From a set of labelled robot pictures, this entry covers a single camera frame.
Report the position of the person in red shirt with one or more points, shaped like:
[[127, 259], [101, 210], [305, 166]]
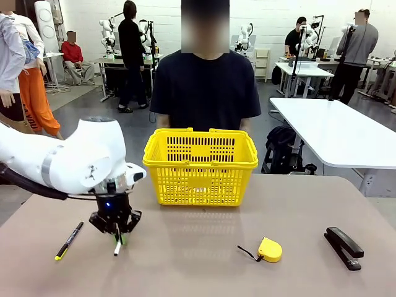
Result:
[[74, 55]]

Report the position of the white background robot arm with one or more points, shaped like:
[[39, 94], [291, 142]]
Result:
[[144, 34], [244, 37], [106, 37]]

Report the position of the white drawer cabinet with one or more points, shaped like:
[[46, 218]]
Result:
[[262, 63]]

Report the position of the standing person in black clothes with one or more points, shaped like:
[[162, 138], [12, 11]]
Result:
[[131, 52]]

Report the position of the tall black camera stand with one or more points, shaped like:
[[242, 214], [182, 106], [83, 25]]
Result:
[[340, 65]]

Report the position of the black backpack under table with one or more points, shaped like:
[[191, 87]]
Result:
[[283, 148]]

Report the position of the person in navy t-shirt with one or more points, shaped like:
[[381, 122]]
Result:
[[204, 89]]

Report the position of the large white table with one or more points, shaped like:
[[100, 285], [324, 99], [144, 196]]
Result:
[[334, 130]]

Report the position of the thin black camera stand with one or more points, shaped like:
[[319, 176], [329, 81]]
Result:
[[297, 58]]

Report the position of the person's left forearm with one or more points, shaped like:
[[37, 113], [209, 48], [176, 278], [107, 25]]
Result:
[[245, 123]]

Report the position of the yellow tape measure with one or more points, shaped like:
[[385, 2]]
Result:
[[270, 250]]

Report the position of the yellow plastic shopping basket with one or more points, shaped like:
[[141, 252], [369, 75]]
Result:
[[201, 167]]

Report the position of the black stapler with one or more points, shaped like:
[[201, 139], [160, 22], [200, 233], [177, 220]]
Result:
[[344, 246]]

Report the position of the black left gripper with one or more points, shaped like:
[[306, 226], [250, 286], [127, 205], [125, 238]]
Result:
[[113, 207]]

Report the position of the person's right forearm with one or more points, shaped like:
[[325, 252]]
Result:
[[164, 121]]

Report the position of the mannequin with orange pants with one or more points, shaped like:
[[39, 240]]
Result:
[[34, 92]]

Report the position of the black yellow highlighter pen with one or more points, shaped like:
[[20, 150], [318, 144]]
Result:
[[68, 241]]

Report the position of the white background desk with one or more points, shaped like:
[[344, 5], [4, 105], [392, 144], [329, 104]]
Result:
[[304, 69]]

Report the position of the white tower air conditioner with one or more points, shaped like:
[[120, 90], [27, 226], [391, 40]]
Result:
[[46, 28]]

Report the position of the white marker black cap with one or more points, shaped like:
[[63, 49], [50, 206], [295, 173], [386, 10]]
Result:
[[117, 249]]

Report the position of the person in black t-shirt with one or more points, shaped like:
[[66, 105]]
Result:
[[295, 38]]

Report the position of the person in grey sweater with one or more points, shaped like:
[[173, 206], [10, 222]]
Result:
[[355, 52]]

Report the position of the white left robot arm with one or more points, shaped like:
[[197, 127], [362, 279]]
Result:
[[71, 161]]

